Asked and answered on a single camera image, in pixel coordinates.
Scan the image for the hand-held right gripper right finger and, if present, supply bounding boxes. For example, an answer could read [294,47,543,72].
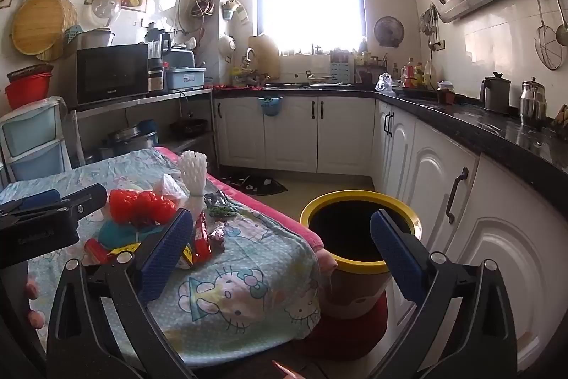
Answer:
[370,209,518,379]

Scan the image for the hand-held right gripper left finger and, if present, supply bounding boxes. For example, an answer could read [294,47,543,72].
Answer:
[47,208,196,379]

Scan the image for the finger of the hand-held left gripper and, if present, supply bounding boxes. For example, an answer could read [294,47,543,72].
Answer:
[0,189,60,216]
[27,184,108,220]

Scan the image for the yellow snack packet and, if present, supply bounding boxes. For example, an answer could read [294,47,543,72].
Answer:
[180,246,201,271]

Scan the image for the red snack wrapper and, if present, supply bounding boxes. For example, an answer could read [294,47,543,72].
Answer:
[190,211,213,265]

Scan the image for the yellow label wrapper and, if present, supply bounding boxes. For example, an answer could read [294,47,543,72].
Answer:
[109,243,143,259]

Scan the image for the teal plastic wrapper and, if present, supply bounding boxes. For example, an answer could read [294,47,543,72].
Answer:
[98,221,166,249]

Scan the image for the red plastic bag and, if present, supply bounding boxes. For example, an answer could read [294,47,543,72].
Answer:
[109,189,177,226]

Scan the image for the red cylindrical packet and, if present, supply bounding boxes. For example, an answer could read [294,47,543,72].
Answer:
[84,238,113,265]

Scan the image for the purple foil candy wrapper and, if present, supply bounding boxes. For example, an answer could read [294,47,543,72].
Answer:
[208,223,228,252]

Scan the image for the yellow rim trash bin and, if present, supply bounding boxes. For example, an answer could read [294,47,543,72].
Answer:
[300,191,422,320]

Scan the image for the clear plastic bag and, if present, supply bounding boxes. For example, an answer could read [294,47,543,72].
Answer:
[153,174,191,211]

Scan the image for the green vegetable scraps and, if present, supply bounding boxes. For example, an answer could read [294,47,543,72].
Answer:
[206,204,239,221]

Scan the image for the person's left hand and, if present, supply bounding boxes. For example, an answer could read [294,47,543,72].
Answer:
[24,279,45,329]

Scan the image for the person's right hand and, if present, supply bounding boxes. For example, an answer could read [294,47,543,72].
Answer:
[272,360,299,379]

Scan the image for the plastic drawer unit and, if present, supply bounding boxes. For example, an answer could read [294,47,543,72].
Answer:
[0,96,72,182]

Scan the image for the steel cooking pot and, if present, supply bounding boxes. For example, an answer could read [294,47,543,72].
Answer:
[106,124,158,151]

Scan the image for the teal cat print blanket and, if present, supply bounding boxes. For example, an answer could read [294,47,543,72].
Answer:
[0,147,322,355]

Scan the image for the red plastic bucket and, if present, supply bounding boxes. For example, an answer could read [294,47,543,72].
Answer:
[4,72,54,111]

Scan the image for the metal shelf rack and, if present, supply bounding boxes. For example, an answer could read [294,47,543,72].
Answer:
[66,88,220,173]

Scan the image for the black floor mat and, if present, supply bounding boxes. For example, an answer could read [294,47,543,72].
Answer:
[222,176,288,195]

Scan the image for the black wok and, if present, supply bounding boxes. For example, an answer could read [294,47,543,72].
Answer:
[171,118,209,137]

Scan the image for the dark red basin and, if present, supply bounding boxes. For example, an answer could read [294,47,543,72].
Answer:
[6,63,55,84]

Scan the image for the black microwave oven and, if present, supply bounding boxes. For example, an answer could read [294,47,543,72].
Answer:
[75,44,149,107]

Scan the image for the blue dish drainer box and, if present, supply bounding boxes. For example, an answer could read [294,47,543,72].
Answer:
[164,49,207,91]

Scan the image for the teal plastic scoop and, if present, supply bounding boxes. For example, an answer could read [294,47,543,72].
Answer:
[64,25,85,47]

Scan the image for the glass jar dark contents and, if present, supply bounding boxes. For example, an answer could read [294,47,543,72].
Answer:
[437,81,457,104]

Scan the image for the clear bag on counter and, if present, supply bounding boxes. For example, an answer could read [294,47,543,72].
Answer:
[375,72,395,96]

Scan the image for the round bamboo tray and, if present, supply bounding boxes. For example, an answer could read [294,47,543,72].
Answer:
[11,0,67,55]
[38,0,78,62]

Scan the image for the group of condiment bottles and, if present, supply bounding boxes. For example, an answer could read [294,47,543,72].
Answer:
[393,57,438,89]

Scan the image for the blue hanging bin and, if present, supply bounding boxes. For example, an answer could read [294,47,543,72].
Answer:
[258,95,284,118]

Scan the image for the grey metal kettle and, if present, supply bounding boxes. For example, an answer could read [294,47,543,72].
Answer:
[479,72,512,114]

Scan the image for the white round splatter lid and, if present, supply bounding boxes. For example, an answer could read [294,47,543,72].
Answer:
[91,0,122,29]

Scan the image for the teal drawer organiser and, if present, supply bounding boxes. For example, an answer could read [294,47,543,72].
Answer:
[329,50,356,83]

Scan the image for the shiny steel jug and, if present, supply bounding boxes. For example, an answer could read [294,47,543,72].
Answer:
[519,77,547,126]

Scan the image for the ginger roots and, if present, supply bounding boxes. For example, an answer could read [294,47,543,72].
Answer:
[552,104,568,131]

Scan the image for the light wooden cutting board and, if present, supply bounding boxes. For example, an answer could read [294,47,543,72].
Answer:
[247,35,281,82]

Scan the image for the hanging utensil rack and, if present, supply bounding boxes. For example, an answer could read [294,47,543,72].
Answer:
[419,5,440,51]

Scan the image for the black power cable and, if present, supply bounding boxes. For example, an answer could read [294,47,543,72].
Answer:
[177,90,198,120]

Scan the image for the wire rack with jars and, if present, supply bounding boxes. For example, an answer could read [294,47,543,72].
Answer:
[354,48,387,84]

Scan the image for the round grey wall fan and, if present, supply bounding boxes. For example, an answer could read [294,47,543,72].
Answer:
[374,16,405,48]

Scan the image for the coiled hose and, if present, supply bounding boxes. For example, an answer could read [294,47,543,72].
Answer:
[191,0,216,19]

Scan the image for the wall utensil holder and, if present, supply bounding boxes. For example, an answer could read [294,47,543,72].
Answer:
[221,0,248,23]

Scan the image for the wire skimmer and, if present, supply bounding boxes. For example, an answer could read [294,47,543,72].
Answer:
[528,0,566,71]

